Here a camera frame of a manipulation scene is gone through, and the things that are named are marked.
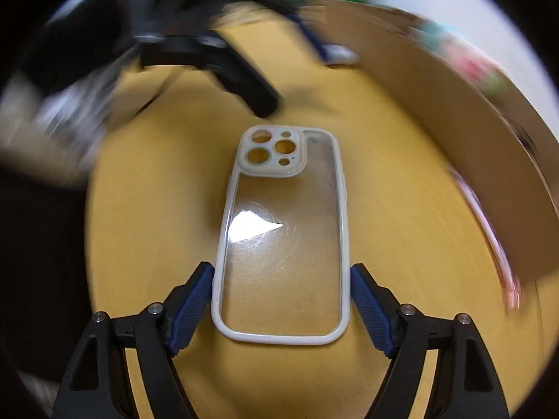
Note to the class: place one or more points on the teal and pink plush toy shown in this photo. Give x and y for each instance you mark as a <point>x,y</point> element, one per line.
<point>471,65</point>

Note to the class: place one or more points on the white earbuds case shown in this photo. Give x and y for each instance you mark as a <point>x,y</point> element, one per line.
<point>341,55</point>

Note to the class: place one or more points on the pink pen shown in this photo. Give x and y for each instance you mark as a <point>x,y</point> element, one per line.
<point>498,248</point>

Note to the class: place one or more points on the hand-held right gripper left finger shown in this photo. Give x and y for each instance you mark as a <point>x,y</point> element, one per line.
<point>192,310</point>

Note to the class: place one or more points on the brown cardboard box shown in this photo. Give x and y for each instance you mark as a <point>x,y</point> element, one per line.
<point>458,118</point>

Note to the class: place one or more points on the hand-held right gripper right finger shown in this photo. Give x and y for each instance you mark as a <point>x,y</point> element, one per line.
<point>371,310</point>

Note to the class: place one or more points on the clear white-rimmed phone case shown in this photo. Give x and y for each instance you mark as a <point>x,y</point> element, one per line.
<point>284,248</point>

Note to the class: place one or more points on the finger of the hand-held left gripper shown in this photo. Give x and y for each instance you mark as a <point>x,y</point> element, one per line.
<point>249,83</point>
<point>305,26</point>

